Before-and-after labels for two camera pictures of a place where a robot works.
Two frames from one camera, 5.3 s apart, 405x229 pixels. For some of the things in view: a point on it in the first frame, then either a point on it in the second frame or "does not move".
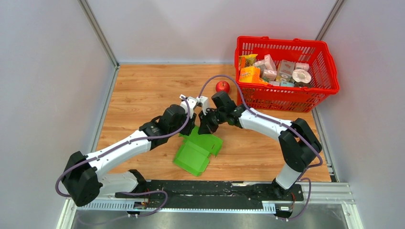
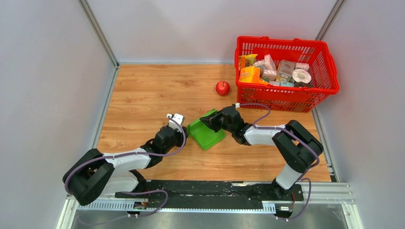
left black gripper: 191,123 to 180,135
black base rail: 209,193 does not move
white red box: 286,67 does not move
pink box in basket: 269,74 does not move
